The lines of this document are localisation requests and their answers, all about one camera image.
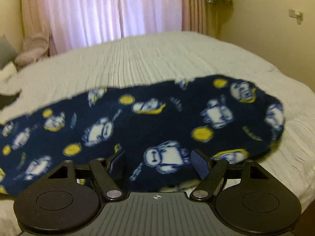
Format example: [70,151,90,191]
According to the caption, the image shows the navy printed fleece pants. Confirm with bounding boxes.
[0,74,286,195]

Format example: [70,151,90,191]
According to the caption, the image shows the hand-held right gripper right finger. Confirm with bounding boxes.
[189,149,270,202]

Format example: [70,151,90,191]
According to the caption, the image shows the pink curtain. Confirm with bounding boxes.
[21,0,207,54]

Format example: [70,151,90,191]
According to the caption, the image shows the bed with striped white cover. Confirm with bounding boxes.
[0,31,315,236]

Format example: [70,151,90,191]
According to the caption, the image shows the pink pillow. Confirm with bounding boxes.
[14,31,51,67]

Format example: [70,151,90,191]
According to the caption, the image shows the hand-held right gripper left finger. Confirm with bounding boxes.
[47,149,126,201]

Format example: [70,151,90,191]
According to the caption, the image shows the white wall fixture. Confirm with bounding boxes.
[289,8,305,22]

